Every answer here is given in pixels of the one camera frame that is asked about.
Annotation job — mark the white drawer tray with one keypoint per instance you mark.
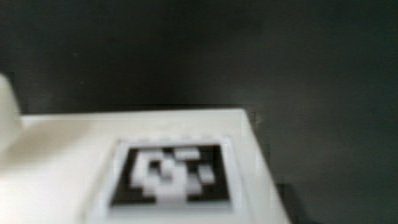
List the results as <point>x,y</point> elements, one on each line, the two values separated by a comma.
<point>133,168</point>

